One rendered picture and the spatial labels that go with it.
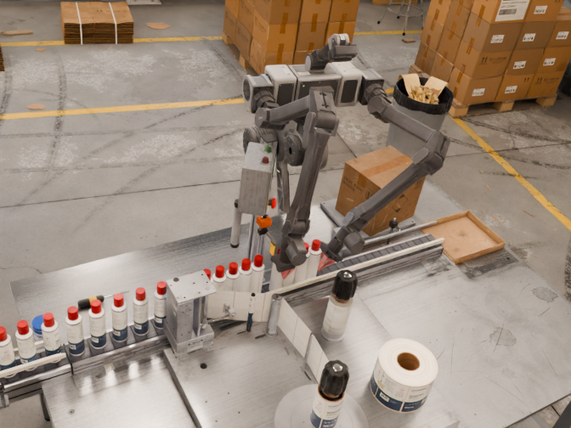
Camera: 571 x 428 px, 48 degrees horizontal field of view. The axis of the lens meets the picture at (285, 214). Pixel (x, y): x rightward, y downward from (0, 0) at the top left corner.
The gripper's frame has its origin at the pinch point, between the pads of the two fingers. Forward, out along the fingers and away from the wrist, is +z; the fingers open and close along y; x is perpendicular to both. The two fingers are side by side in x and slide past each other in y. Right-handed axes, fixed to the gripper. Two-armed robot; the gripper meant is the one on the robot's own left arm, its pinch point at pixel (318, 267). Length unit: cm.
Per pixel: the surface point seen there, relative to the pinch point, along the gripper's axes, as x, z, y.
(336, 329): -10.0, 7.2, 31.3
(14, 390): -89, 78, 2
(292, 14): 138, -88, -286
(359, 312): 8.1, 1.7, 23.1
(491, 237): 83, -50, 7
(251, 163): -59, -24, -5
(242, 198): -54, -12, -3
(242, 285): -31.2, 17.5, 1.4
